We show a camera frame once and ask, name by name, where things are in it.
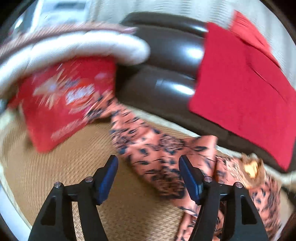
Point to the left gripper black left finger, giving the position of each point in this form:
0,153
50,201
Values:
55,219

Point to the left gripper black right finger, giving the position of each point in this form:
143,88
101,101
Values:
241,218

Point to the orange floral satin garment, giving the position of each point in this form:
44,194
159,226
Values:
154,155

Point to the woven rattan bed mat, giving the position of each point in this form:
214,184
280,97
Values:
134,209

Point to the red knitted cloth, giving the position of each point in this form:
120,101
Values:
240,87

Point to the dark brown leather headboard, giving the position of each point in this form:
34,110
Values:
164,84

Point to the white quilted blanket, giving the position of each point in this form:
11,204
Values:
31,51

